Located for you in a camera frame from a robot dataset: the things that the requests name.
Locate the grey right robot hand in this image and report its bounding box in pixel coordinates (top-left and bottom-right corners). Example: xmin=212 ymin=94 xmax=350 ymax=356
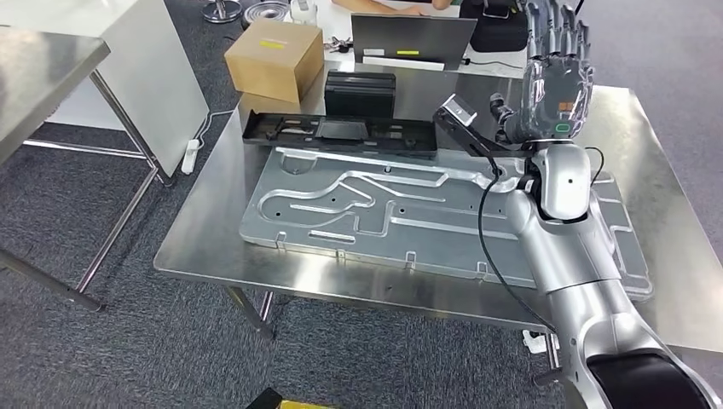
xmin=488 ymin=0 xmax=595 ymax=147

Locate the black plastic frame part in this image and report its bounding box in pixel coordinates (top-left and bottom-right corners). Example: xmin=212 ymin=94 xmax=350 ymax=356
xmin=241 ymin=108 xmax=440 ymax=160

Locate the steel workbench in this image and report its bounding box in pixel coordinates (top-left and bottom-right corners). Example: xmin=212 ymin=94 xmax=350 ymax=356
xmin=153 ymin=60 xmax=723 ymax=388

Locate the grey laptop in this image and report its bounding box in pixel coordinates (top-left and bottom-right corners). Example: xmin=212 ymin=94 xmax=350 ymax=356
xmin=350 ymin=13 xmax=479 ymax=72

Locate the black bag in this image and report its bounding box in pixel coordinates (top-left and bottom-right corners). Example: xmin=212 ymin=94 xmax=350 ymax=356
xmin=459 ymin=0 xmax=531 ymax=54

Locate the black ribbed box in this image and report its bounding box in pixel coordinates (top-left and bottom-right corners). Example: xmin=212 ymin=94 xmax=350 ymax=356
xmin=324 ymin=70 xmax=398 ymax=121

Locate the white plastic jar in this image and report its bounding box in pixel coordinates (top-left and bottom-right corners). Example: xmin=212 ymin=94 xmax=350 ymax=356
xmin=289 ymin=0 xmax=319 ymax=26

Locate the round coiled metal disc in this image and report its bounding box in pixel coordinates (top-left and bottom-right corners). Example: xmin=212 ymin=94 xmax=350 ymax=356
xmin=240 ymin=1 xmax=292 ymax=31

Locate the cardboard box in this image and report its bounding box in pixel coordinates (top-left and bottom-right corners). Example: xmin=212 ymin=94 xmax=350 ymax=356
xmin=223 ymin=18 xmax=326 ymax=105

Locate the round steel stanchion base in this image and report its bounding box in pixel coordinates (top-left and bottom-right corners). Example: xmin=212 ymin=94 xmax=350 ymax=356
xmin=200 ymin=0 xmax=245 ymax=25

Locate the large stamped metal panel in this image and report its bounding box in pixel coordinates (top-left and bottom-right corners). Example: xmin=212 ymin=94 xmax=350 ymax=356
xmin=238 ymin=147 xmax=655 ymax=303

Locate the white power adapter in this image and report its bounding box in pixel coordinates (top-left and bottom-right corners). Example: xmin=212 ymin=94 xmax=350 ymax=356
xmin=521 ymin=329 xmax=561 ymax=357

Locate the white cabinet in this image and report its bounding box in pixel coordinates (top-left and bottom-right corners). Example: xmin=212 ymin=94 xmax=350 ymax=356
xmin=0 ymin=0 xmax=211 ymax=180

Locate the white power strip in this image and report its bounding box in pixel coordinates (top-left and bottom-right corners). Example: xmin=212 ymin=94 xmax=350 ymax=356
xmin=180 ymin=138 xmax=201 ymax=176

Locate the steel side table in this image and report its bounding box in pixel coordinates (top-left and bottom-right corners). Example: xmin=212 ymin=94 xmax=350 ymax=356
xmin=0 ymin=25 xmax=176 ymax=314

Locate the black robot foot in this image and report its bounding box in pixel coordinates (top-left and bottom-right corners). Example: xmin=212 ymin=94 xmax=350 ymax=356
xmin=244 ymin=386 xmax=285 ymax=409

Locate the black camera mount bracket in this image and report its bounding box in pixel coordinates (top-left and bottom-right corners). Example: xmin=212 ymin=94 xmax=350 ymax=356
xmin=432 ymin=107 xmax=536 ymax=160

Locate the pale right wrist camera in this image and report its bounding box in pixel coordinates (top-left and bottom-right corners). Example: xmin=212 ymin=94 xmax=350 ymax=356
xmin=439 ymin=93 xmax=479 ymax=129

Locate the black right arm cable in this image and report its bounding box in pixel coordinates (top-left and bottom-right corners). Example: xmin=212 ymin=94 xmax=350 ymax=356
xmin=477 ymin=147 xmax=606 ymax=335

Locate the white power cable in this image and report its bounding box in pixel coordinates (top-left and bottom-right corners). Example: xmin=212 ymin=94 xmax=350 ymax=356
xmin=194 ymin=108 xmax=236 ymax=149

